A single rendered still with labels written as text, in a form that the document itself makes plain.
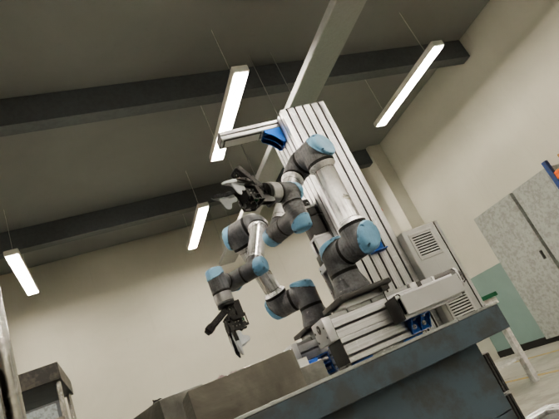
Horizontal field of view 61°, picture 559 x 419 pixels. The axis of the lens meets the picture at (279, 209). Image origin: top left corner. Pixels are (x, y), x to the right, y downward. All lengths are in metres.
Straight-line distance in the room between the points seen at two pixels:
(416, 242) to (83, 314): 7.05
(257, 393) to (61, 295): 8.10
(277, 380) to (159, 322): 7.83
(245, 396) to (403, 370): 0.24
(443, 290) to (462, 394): 1.19
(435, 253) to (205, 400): 1.65
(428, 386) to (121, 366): 7.86
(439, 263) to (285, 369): 1.54
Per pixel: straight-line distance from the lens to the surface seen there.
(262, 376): 0.76
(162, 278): 8.80
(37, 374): 5.80
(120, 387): 8.36
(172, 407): 1.26
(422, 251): 2.21
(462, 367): 0.70
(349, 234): 1.82
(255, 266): 1.95
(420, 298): 1.81
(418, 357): 0.65
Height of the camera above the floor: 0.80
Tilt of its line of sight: 20 degrees up
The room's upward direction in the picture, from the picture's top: 24 degrees counter-clockwise
